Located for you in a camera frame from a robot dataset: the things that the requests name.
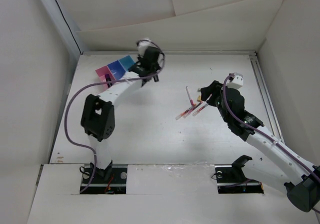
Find light blue drawer box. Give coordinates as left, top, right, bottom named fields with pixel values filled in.
left=119, top=55, right=135, bottom=71

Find white marker pink cap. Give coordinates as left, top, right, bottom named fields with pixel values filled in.
left=185, top=86, right=194, bottom=106

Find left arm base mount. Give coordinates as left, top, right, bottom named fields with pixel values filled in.
left=79, top=162, right=128, bottom=195

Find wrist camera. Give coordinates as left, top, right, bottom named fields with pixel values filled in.
left=226, top=73, right=244, bottom=90
left=136, top=38, right=153, bottom=56

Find purple-blue drawer box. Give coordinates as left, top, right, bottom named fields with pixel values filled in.
left=107, top=60, right=126, bottom=80

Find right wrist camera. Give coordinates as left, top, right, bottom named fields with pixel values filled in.
left=226, top=73, right=244, bottom=90

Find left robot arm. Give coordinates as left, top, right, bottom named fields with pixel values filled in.
left=80, top=41, right=164, bottom=183

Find pink tip dark refill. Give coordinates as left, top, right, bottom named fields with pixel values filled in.
left=183, top=101, right=202, bottom=119

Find red gel pen refill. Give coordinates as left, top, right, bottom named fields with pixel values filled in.
left=192, top=103, right=208, bottom=117

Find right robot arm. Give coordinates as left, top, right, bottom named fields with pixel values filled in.
left=198, top=80, right=320, bottom=213

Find purple cap black highlighter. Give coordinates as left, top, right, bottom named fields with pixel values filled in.
left=105, top=74, right=113, bottom=88

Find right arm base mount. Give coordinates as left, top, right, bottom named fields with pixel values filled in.
left=211, top=155, right=264, bottom=194

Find pink drawer box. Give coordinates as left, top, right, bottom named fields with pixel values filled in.
left=95, top=65, right=114, bottom=82

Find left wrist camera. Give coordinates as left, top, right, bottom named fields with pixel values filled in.
left=136, top=38, right=153, bottom=56

